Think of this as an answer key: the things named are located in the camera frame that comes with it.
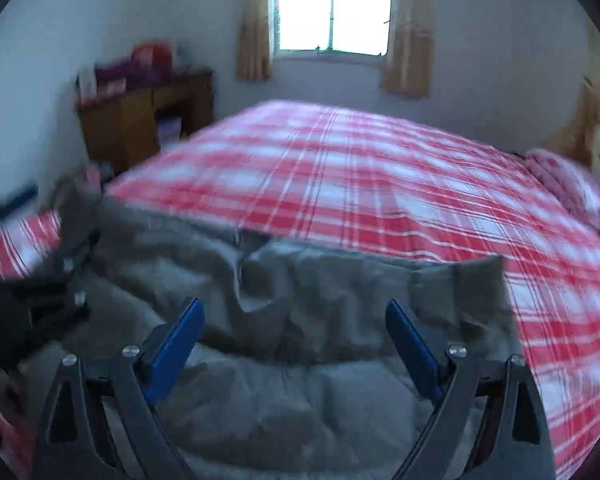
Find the bed with red plaid sheet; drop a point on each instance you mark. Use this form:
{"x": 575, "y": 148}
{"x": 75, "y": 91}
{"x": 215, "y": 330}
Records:
{"x": 380, "y": 175}

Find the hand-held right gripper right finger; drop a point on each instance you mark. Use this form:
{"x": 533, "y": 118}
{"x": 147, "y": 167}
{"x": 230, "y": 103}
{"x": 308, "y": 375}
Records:
{"x": 415, "y": 355}

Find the pink folded blanket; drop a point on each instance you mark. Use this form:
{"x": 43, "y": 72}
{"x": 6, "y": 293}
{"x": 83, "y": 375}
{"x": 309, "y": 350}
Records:
{"x": 565, "y": 185}

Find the wide beige curtain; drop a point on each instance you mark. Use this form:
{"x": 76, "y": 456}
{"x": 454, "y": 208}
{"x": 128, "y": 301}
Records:
{"x": 409, "y": 30}

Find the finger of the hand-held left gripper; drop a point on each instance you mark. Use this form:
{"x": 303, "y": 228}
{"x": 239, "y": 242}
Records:
{"x": 17, "y": 200}
{"x": 62, "y": 310}

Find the wooden desk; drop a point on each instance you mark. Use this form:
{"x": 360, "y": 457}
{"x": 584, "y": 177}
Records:
{"x": 130, "y": 120}

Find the stack of boxes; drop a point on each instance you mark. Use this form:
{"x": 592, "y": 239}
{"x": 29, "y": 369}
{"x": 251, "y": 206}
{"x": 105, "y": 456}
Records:
{"x": 170, "y": 127}

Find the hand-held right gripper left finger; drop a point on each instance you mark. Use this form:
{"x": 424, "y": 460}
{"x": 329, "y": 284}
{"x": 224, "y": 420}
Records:
{"x": 172, "y": 355}

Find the grey quilted jacket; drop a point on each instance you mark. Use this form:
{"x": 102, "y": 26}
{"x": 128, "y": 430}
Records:
{"x": 290, "y": 320}

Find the red box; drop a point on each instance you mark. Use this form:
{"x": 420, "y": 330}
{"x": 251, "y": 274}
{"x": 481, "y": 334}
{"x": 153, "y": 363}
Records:
{"x": 152, "y": 55}

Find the white box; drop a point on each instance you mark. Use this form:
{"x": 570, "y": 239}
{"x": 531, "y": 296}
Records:
{"x": 86, "y": 84}

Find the pile of clothes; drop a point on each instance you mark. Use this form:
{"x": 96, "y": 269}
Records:
{"x": 80, "y": 182}

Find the purple garment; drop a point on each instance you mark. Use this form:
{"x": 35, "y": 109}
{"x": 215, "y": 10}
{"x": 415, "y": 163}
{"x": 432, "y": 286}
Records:
{"x": 130, "y": 72}

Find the narrow beige curtain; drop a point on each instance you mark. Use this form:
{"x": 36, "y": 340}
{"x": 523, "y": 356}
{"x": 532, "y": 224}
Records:
{"x": 254, "y": 25}

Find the small window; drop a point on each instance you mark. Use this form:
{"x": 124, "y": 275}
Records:
{"x": 332, "y": 5}

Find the wooden headboard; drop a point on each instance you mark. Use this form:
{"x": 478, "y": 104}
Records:
{"x": 597, "y": 125}

